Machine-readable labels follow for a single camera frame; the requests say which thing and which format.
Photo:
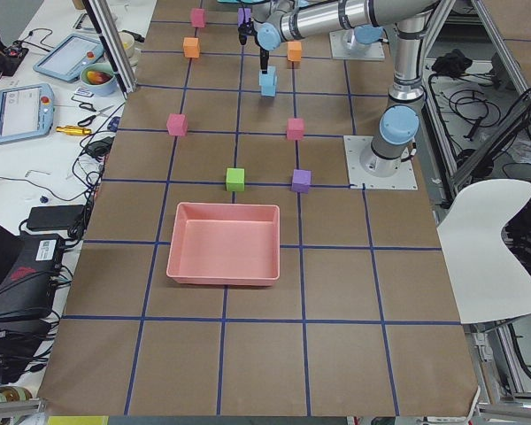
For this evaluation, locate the light blue block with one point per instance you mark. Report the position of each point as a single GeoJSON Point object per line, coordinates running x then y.
{"type": "Point", "coordinates": [268, 90]}
{"type": "Point", "coordinates": [268, 78]}

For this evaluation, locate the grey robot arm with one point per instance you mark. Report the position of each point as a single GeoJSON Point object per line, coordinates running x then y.
{"type": "Point", "coordinates": [284, 21]}
{"type": "Point", "coordinates": [363, 35]}

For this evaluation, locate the right purple foam block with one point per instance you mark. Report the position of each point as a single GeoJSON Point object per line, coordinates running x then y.
{"type": "Point", "coordinates": [243, 15]}

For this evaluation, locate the purple foam block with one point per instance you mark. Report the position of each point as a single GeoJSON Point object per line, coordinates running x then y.
{"type": "Point", "coordinates": [301, 181]}
{"type": "Point", "coordinates": [243, 15]}

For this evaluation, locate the near orange foam block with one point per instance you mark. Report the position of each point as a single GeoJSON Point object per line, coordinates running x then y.
{"type": "Point", "coordinates": [294, 51]}

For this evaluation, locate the orange foam block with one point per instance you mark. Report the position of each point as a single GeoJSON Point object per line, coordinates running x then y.
{"type": "Point", "coordinates": [294, 51]}
{"type": "Point", "coordinates": [191, 47]}

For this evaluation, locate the cyan plastic bin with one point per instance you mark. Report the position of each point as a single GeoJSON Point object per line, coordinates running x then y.
{"type": "Point", "coordinates": [237, 1]}

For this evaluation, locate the far right pink block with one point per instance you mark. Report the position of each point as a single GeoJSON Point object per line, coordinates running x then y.
{"type": "Point", "coordinates": [198, 18]}

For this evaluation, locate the pink block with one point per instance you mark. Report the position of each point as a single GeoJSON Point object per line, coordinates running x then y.
{"type": "Point", "coordinates": [198, 18]}
{"type": "Point", "coordinates": [177, 124]}
{"type": "Point", "coordinates": [295, 129]}

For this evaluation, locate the far orange foam block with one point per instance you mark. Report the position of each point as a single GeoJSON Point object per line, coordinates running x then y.
{"type": "Point", "coordinates": [191, 47]}

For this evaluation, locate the near left pink block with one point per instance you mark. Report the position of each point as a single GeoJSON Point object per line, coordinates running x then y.
{"type": "Point", "coordinates": [295, 129]}

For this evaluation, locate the far left pink block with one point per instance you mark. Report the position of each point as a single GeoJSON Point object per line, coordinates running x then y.
{"type": "Point", "coordinates": [177, 124]}

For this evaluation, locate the bowl with yellow lemon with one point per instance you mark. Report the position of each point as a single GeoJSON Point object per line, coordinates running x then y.
{"type": "Point", "coordinates": [131, 48]}

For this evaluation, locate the green foam block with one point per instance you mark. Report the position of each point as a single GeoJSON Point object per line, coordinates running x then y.
{"type": "Point", "coordinates": [235, 179]}

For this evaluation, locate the left purple foam block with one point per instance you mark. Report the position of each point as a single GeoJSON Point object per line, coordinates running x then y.
{"type": "Point", "coordinates": [301, 181]}

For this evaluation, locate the blue bowl with fruit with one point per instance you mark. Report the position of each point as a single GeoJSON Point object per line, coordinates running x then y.
{"type": "Point", "coordinates": [99, 79]}

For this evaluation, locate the far teach pendant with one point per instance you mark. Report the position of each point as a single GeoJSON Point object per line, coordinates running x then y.
{"type": "Point", "coordinates": [66, 61]}

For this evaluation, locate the teach pendant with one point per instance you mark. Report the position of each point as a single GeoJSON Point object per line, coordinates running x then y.
{"type": "Point", "coordinates": [66, 61]}
{"type": "Point", "coordinates": [26, 112]}

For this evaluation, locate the pink plastic bin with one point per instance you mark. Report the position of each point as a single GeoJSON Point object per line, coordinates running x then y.
{"type": "Point", "coordinates": [225, 244]}

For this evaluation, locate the brass cylinder tool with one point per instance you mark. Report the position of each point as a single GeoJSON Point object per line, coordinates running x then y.
{"type": "Point", "coordinates": [74, 130]}

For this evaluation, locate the near teach pendant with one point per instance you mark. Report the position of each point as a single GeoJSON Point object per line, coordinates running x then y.
{"type": "Point", "coordinates": [26, 112]}

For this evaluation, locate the black power adapter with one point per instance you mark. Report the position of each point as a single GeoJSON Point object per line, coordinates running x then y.
{"type": "Point", "coordinates": [58, 217]}

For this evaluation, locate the white chair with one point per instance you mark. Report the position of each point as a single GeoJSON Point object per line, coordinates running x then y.
{"type": "Point", "coordinates": [488, 281]}

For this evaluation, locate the black electronics box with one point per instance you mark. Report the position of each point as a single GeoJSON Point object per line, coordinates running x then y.
{"type": "Point", "coordinates": [27, 286]}

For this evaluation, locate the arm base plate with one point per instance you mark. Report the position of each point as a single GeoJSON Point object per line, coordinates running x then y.
{"type": "Point", "coordinates": [368, 171]}
{"type": "Point", "coordinates": [340, 50]}

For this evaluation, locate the aluminium frame post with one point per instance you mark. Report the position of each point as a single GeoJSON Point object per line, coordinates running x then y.
{"type": "Point", "coordinates": [101, 17]}

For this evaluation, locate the black handled scissors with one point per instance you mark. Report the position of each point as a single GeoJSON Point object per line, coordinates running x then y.
{"type": "Point", "coordinates": [89, 120]}

